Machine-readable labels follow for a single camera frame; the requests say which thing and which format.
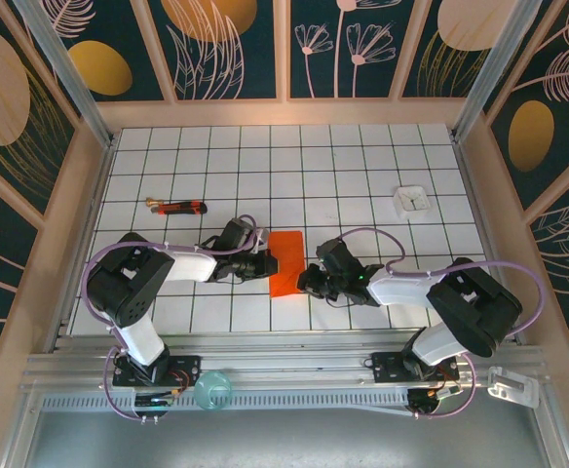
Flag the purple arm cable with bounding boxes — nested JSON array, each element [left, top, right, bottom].
[[335, 227, 543, 420], [83, 214, 266, 421]]

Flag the orange black utility knife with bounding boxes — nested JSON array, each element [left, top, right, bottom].
[[155, 200, 209, 216]]

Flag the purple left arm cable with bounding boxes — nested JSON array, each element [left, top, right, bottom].
[[83, 214, 266, 421]]

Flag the aluminium mounting rail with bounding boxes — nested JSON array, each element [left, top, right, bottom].
[[19, 331, 553, 397]]

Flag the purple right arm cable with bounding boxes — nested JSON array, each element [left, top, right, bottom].
[[335, 227, 543, 420]]

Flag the aluminium side rail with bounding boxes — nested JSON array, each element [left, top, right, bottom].
[[50, 138, 120, 352], [452, 138, 524, 345]]

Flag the white plastic bracket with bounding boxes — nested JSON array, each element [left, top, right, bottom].
[[487, 366, 542, 409]]

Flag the aluminium frame post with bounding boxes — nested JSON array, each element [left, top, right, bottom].
[[452, 0, 544, 142], [11, 0, 120, 147]]

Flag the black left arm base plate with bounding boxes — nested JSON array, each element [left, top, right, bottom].
[[112, 354, 203, 387]]

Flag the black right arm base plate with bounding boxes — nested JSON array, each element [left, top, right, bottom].
[[370, 351, 461, 386]]

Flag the white square clock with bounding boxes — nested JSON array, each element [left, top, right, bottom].
[[393, 185, 433, 220]]

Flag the perforated metal cable tray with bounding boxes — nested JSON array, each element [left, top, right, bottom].
[[38, 392, 412, 411]]

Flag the clear teal glass bowl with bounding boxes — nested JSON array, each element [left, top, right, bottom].
[[193, 370, 232, 411]]

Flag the orange paper sheet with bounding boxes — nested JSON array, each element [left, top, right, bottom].
[[268, 230, 306, 298]]

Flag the black controller board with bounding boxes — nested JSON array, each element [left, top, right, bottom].
[[133, 389, 176, 424], [407, 384, 463, 420]]

